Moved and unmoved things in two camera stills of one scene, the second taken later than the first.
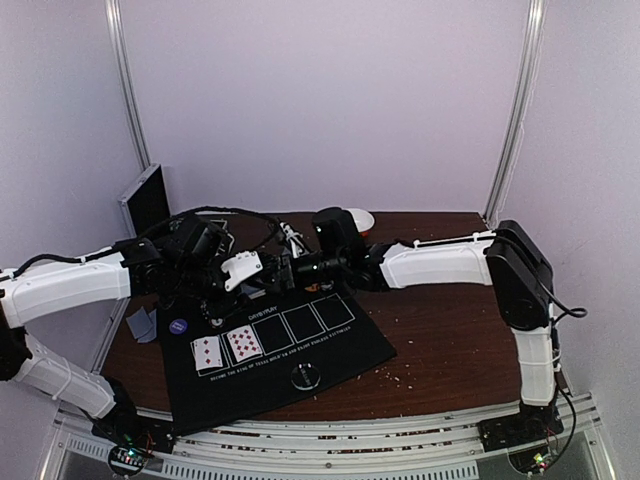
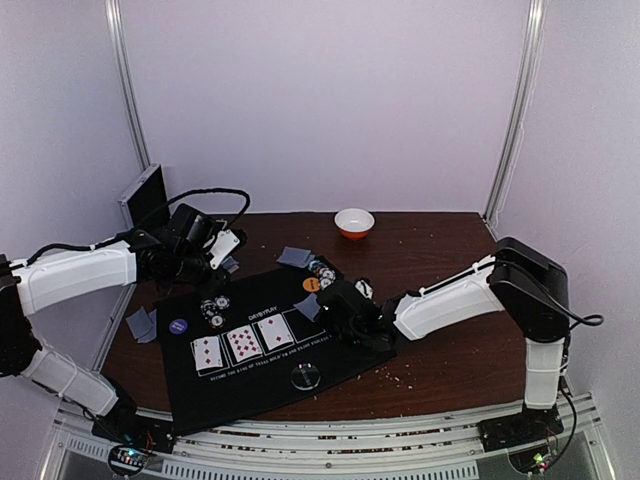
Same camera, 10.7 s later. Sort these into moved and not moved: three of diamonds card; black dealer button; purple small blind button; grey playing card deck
Moved: grey playing card deck
Not moved: black dealer button; three of diamonds card; purple small blind button
